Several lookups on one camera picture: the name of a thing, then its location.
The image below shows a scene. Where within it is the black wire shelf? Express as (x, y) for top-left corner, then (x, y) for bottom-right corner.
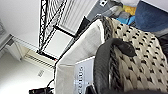
(36, 0), (101, 61)

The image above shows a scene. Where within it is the white printed book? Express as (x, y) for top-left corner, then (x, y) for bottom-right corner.
(74, 56), (101, 94)

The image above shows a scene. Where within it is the grey small toy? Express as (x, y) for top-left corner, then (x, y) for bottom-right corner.
(99, 4), (124, 19)

